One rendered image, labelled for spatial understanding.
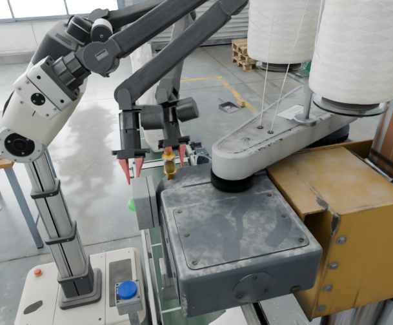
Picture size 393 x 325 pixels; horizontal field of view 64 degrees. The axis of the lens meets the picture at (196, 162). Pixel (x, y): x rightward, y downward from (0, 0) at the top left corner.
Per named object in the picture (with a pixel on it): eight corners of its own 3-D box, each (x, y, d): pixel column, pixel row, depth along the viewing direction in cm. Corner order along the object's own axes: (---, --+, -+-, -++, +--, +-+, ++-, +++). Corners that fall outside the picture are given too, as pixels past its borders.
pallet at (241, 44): (231, 47, 646) (231, 39, 639) (287, 43, 661) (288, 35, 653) (243, 56, 577) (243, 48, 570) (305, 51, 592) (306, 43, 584)
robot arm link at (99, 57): (221, -38, 85) (226, -53, 76) (246, 9, 89) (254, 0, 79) (86, 55, 90) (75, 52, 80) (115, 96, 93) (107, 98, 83)
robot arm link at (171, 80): (185, 17, 126) (174, -5, 116) (199, 15, 124) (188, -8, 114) (164, 114, 113) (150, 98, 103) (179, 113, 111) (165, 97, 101)
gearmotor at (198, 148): (185, 151, 291) (184, 137, 283) (201, 149, 294) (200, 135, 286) (192, 168, 266) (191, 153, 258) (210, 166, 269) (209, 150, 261)
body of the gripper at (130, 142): (148, 155, 88) (146, 128, 87) (111, 157, 87) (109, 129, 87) (150, 155, 94) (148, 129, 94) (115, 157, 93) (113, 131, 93)
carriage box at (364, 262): (264, 244, 92) (274, 150, 76) (366, 222, 98) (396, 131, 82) (309, 322, 72) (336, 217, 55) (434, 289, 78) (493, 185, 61)
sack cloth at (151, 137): (142, 131, 307) (132, 54, 269) (165, 128, 310) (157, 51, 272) (146, 154, 268) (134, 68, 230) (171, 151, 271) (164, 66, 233)
